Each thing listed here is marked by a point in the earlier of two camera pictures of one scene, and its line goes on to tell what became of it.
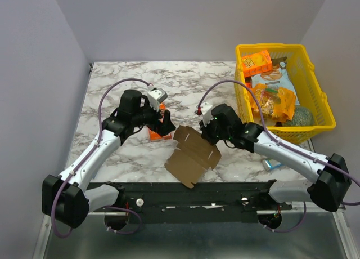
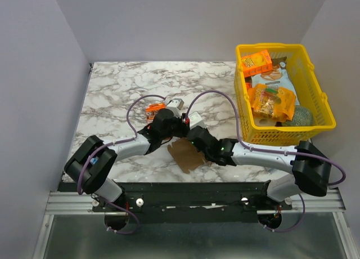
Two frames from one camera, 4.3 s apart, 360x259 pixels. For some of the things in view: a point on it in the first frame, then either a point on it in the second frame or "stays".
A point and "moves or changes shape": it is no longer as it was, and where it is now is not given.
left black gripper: [167, 125] → [184, 128]
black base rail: [196, 201] stays
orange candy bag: [277, 104] stays
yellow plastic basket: [309, 90] stays
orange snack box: [256, 63] stays
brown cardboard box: [193, 155] moves or changes shape
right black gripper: [208, 132] → [190, 132]
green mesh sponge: [302, 116] stays
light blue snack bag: [278, 76] stays
